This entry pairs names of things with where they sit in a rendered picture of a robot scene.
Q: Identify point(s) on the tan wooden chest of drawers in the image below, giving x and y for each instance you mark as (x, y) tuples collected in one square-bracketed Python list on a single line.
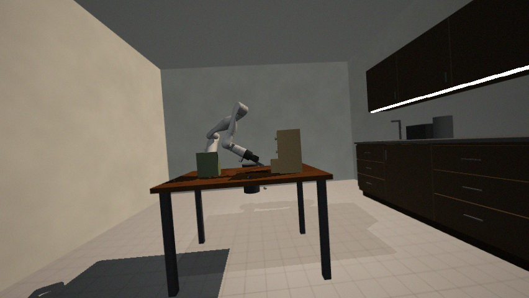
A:
[(289, 149)]

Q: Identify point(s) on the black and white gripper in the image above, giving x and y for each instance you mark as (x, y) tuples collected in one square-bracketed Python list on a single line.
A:
[(246, 154)]

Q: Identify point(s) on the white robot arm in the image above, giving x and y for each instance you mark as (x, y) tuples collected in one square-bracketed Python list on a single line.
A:
[(230, 123)]

